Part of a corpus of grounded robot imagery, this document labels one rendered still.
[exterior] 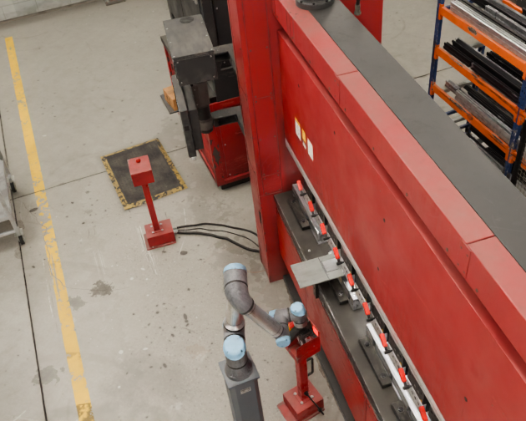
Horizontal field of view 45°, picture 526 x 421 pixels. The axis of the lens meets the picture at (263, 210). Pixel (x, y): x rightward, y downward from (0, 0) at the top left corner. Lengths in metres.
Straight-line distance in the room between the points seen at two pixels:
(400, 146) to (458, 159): 0.21
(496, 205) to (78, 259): 3.98
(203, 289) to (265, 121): 1.60
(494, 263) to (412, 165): 0.50
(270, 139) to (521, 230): 2.26
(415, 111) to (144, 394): 2.80
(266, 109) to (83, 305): 2.20
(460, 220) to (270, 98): 2.03
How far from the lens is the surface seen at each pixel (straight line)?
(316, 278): 3.62
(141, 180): 4.90
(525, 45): 4.82
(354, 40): 3.03
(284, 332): 3.31
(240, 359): 3.40
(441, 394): 2.72
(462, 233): 2.06
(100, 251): 5.50
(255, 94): 3.84
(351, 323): 3.58
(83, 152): 6.65
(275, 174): 4.23
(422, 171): 2.27
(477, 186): 2.23
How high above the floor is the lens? 3.73
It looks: 43 degrees down
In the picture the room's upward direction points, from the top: 7 degrees counter-clockwise
